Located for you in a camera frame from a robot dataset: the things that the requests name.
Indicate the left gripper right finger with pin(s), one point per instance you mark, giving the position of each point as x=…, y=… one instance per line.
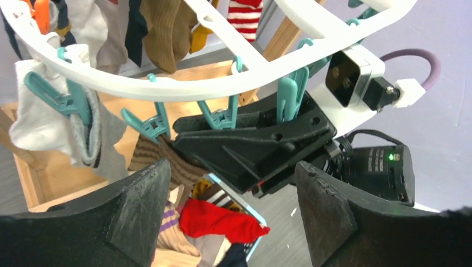
x=346, y=226

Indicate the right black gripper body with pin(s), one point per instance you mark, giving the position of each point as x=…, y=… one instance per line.
x=308, y=137

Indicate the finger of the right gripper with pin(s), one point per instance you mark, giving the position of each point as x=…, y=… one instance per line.
x=246, y=157
x=236, y=118

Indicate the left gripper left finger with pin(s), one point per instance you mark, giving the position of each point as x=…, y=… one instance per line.
x=117, y=225

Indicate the teal clothes clip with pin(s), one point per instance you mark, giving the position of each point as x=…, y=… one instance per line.
x=290, y=93

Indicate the white oval clip hanger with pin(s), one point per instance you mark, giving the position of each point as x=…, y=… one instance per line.
x=330, y=33

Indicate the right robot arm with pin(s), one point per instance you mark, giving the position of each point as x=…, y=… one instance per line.
x=384, y=171

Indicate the wooden hanger stand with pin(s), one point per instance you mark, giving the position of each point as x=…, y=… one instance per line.
x=60, y=164

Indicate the purple striped beige sock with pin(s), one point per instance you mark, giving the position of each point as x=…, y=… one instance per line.
x=172, y=246

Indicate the brown striped hanging sock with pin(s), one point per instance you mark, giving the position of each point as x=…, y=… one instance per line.
x=182, y=171

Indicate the red sock in basket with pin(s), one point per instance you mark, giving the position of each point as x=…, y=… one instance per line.
x=199, y=218

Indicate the light blue plastic basket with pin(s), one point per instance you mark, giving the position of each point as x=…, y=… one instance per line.
x=221, y=195

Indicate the grey sock in basket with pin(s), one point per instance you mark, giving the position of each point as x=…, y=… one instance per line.
x=212, y=248

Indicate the navy sock in basket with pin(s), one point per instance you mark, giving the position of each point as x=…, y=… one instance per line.
x=238, y=255

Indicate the red white striped sock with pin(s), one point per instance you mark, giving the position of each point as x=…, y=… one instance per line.
x=244, y=16

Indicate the grey white hanging sock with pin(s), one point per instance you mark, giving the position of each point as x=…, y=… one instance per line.
x=39, y=127

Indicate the black hanging sock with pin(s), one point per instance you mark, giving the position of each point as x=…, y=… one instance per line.
x=136, y=31

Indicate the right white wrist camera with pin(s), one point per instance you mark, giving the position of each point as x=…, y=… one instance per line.
x=342, y=96

